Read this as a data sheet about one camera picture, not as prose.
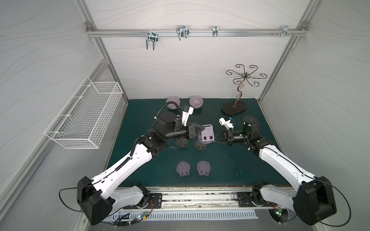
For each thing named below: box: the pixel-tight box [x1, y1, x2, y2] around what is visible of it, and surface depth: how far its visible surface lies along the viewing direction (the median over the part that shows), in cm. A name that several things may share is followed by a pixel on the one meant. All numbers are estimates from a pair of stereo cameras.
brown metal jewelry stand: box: [221, 64, 267, 115], surface depth 97 cm
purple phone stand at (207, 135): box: [198, 124, 215, 144], surface depth 66 cm
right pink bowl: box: [189, 95, 204, 109], surface depth 117 cm
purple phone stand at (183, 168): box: [175, 160, 191, 178], surface depth 86 cm
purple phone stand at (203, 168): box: [196, 160, 211, 177], surface depth 86 cm
